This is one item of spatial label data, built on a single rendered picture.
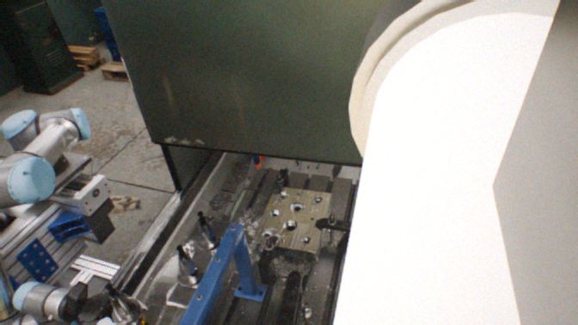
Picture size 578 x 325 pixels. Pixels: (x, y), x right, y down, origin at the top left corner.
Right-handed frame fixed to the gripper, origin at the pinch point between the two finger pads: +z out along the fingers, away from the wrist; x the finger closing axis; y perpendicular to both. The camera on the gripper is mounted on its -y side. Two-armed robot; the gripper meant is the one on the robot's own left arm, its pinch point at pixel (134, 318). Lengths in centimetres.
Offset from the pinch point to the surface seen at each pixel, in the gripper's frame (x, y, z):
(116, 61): -349, 103, -301
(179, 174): -80, 30, -41
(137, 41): -22, -57, 10
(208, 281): -11.4, -2.5, 14.6
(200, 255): -18.7, -1.4, 8.7
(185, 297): -6.8, -1.6, 10.3
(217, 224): -29.7, -1.2, 8.6
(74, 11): -422, 61, -406
